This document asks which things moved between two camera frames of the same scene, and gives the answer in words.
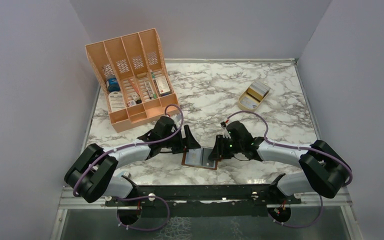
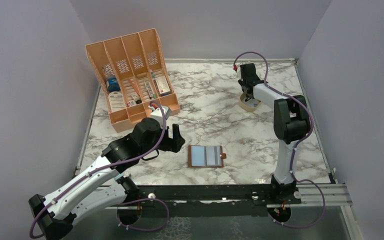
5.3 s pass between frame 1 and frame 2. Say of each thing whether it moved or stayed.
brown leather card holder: moved
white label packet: stayed
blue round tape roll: stayed
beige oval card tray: stayed
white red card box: stayed
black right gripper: moved
